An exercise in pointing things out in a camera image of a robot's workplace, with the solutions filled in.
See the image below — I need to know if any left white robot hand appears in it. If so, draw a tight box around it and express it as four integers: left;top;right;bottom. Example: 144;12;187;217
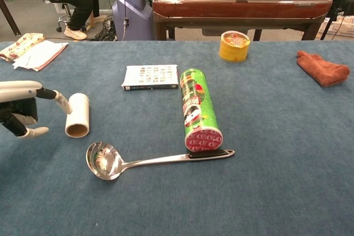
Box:
0;80;73;139

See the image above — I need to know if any white paper tube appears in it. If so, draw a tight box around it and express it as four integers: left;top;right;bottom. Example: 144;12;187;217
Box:
64;93;90;139

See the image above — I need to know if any purple robot base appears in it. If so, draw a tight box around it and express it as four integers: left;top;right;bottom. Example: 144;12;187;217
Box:
112;0;155;41

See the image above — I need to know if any white pink-edged cloth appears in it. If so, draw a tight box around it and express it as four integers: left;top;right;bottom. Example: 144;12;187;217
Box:
12;39;69;72

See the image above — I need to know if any cream patterned fabric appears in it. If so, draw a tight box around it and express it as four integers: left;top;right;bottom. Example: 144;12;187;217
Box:
0;33;46;62

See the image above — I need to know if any dark table leg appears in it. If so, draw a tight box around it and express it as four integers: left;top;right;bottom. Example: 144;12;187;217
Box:
0;0;22;36

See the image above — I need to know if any chrome swivel stool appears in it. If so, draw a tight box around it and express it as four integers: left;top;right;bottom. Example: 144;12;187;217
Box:
23;0;86;33

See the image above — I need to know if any seated person in black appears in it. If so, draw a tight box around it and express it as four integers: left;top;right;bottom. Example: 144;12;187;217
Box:
43;0;100;40

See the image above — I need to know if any white printed flat box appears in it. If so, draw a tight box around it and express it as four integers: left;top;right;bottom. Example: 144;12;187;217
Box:
121;65;179;91

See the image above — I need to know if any green Pringles can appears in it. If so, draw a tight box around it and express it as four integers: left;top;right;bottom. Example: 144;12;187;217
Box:
179;67;223;153

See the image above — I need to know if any brown mahjong table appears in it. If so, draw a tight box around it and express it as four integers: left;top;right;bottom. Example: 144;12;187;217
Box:
152;0;333;41

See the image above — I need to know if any brown folded cloth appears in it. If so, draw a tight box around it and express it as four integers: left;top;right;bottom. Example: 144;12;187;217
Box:
296;50;351;87

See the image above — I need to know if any black tripod stand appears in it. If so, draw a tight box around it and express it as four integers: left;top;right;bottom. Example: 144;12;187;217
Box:
320;0;354;40

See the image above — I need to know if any white plastic crate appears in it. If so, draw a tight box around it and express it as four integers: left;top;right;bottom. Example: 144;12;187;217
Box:
317;14;354;38

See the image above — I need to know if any black floor cable pile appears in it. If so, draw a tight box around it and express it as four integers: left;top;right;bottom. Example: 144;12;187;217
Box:
93;17;118;41

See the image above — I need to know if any steel ladle black handle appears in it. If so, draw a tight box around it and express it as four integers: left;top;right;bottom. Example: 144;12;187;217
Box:
86;141;236;181

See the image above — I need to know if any black hanging cable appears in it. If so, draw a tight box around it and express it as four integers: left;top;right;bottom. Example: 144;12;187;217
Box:
121;0;131;40

